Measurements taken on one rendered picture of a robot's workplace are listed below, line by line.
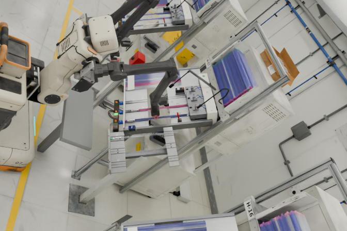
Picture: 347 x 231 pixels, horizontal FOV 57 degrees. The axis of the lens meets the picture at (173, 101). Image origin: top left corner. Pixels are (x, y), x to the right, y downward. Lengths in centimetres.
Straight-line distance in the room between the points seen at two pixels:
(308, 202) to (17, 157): 192
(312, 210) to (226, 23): 234
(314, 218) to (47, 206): 191
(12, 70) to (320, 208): 193
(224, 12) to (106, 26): 193
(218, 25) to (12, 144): 243
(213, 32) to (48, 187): 236
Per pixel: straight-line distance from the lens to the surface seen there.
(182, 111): 264
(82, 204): 294
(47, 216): 275
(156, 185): 325
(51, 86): 220
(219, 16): 368
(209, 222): 214
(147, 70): 199
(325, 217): 204
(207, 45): 386
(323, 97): 399
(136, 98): 280
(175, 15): 375
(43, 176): 287
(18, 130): 262
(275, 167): 391
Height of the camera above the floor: 226
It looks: 27 degrees down
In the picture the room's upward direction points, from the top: 51 degrees clockwise
